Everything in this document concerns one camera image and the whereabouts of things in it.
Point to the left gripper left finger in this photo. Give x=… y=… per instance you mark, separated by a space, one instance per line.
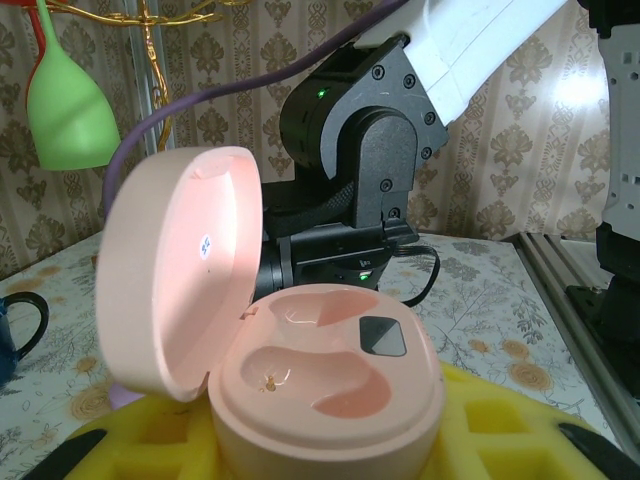
x=150 y=440

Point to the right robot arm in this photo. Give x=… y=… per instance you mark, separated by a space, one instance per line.
x=465 y=45

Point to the green plastic wine glass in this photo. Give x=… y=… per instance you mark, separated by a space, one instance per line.
x=70 y=115

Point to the dark blue enamel mug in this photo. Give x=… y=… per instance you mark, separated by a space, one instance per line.
x=7 y=350

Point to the peach earbud case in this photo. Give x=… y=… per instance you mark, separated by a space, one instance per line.
x=325 y=400

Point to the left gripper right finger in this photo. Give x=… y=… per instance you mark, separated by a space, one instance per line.
x=500 y=440

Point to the wide aluminium extrusion beam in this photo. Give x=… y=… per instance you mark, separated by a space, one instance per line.
x=550 y=270

